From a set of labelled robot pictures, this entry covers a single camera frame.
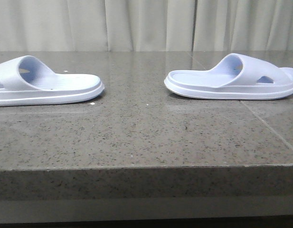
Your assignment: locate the light blue slipper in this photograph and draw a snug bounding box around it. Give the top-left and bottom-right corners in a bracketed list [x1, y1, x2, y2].
[164, 53, 293, 100]
[0, 56, 104, 106]

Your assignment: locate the beige pleated curtain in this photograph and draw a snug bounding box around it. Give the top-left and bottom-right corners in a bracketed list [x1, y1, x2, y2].
[0, 0, 293, 51]

